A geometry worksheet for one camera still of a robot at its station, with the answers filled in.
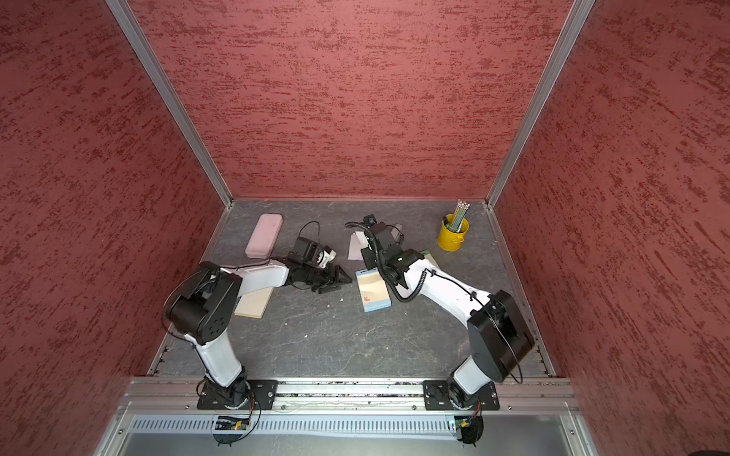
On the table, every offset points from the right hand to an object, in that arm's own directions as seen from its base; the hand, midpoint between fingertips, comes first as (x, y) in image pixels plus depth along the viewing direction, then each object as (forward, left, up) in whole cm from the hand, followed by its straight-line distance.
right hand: (371, 251), depth 87 cm
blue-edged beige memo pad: (-7, 0, -15) cm, 17 cm away
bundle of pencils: (+15, -31, -2) cm, 34 cm away
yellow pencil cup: (+10, -29, -9) cm, 32 cm away
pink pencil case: (+17, +42, -12) cm, 47 cm away
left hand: (-7, +9, -10) cm, 15 cm away
